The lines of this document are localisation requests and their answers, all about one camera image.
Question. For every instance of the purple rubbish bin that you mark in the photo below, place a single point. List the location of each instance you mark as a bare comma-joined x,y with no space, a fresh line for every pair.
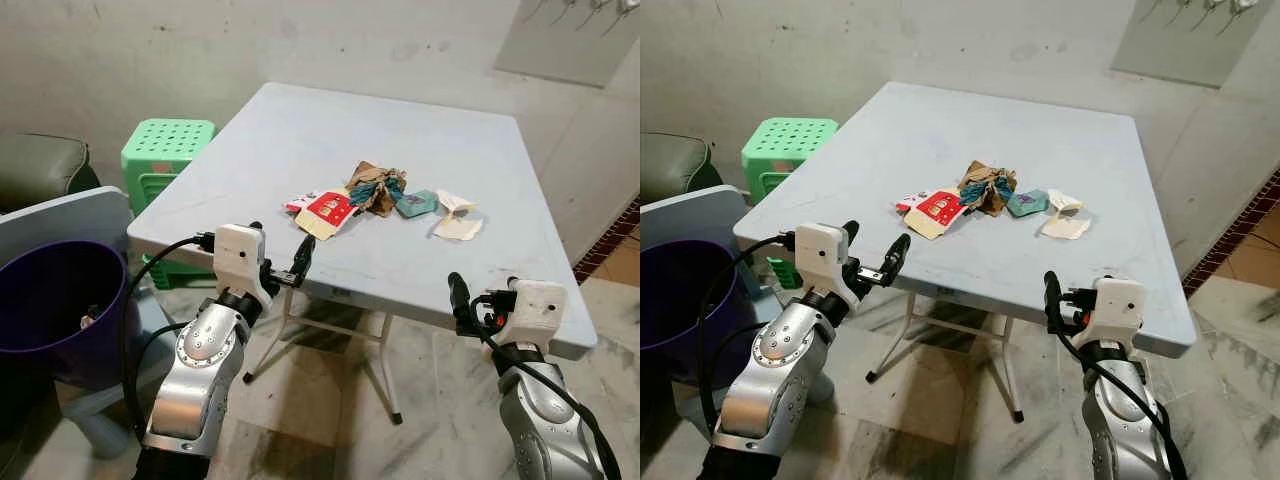
680,300
50,290

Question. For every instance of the green plastic stool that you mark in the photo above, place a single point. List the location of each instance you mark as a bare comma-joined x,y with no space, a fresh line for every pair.
790,136
165,140

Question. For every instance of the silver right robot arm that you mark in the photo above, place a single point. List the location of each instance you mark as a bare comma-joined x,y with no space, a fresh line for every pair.
545,420
1125,420

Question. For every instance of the white crumpled wrapper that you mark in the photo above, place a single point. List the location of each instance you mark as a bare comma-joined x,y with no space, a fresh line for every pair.
1064,201
456,203

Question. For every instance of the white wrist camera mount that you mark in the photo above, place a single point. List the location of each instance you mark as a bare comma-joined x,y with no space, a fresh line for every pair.
822,252
238,255
535,308
1120,305

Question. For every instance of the light blue folding table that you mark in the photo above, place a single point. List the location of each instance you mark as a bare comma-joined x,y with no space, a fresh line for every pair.
330,130
960,130

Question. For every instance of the small white trash piece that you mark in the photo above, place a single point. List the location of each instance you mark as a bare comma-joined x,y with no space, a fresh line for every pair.
88,319

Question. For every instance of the teal wrapper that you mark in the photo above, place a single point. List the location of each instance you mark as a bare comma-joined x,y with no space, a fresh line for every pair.
415,204
1027,203

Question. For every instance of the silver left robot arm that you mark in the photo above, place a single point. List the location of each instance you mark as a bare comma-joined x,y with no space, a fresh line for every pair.
200,370
775,375

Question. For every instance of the brown crumpled paper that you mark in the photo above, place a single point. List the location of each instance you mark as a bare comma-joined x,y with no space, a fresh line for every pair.
378,185
990,185

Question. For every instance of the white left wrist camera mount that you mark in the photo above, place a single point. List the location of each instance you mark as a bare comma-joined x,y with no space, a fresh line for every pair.
822,252
238,255

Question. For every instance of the light blue plastic chair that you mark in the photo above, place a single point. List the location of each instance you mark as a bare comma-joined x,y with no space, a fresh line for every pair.
60,215
690,215

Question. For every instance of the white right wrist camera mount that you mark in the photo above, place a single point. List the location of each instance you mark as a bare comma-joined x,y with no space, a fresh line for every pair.
1120,305
535,308

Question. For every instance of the grey wall panel with hooks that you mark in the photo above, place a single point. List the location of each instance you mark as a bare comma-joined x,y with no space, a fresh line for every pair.
1180,50

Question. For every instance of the dark green cushion seat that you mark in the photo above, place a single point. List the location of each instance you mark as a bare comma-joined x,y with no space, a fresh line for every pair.
670,165
40,165

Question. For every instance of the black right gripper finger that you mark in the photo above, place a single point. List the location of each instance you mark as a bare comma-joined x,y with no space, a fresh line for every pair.
1053,298
460,300

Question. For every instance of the beige flat paper piece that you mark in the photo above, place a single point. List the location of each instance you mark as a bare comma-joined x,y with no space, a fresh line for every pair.
1066,227
458,228

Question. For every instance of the red and white carton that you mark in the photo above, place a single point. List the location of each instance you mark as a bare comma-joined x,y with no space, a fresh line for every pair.
328,210
940,208

